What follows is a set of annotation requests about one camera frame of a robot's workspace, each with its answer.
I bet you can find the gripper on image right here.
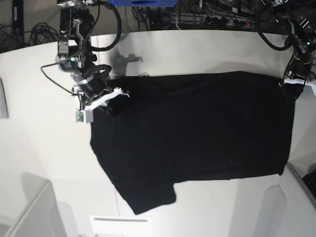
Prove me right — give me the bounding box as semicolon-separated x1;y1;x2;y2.
279;71;316;101

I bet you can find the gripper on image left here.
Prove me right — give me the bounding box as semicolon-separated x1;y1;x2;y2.
71;74;130;116

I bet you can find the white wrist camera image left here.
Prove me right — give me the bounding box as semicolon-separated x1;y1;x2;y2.
75;110;93;124

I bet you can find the blue box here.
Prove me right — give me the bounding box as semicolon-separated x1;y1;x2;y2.
110;0;178;7

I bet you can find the black T-shirt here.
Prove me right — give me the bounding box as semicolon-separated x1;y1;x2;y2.
90;71;296;214

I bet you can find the white panel lower right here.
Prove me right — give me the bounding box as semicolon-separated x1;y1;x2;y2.
256;163;316;237

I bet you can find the grey folded garment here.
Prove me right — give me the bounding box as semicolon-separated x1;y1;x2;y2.
0;80;9;119

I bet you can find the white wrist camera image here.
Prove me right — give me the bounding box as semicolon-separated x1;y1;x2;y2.
75;110;93;124
310;85;316;95

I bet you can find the white panel lower left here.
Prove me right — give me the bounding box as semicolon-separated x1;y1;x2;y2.
0;173;80;237

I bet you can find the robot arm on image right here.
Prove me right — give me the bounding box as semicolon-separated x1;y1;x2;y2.
255;0;316;100

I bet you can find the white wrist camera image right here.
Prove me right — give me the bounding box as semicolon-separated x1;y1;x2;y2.
310;85;316;95

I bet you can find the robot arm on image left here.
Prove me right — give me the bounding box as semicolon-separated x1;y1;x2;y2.
55;0;126;121

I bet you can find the white panel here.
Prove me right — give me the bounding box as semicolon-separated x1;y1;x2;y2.
256;163;316;237
0;173;80;237

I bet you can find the black keyboard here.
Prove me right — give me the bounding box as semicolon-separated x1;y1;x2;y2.
303;171;316;197

